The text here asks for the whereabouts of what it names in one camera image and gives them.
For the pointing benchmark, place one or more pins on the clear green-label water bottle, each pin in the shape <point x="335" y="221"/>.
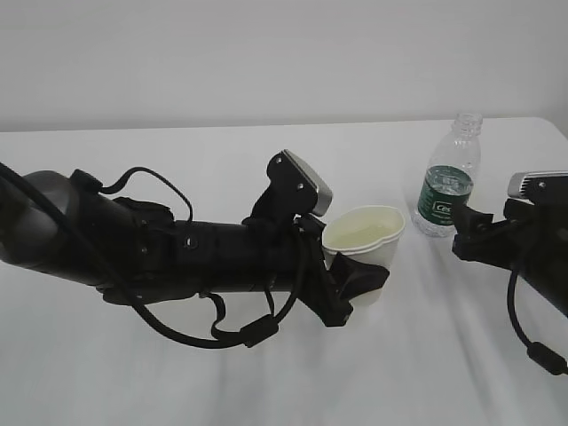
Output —
<point x="450" y="176"/>

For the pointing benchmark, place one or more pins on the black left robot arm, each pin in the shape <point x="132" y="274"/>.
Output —
<point x="136" y="253"/>

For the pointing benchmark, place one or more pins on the white paper cup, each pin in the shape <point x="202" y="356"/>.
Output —
<point x="367" y="234"/>

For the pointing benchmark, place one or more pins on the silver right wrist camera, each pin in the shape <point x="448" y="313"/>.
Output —
<point x="548" y="187"/>

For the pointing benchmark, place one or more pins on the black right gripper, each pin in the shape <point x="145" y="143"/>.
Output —
<point x="532" y="237"/>

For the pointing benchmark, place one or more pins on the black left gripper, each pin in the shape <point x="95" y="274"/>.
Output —
<point x="290" y="250"/>

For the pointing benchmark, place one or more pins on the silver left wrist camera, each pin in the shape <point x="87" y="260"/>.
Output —
<point x="297" y="186"/>

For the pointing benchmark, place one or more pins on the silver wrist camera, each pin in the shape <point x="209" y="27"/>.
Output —
<point x="297" y="186"/>
<point x="548" y="187"/>

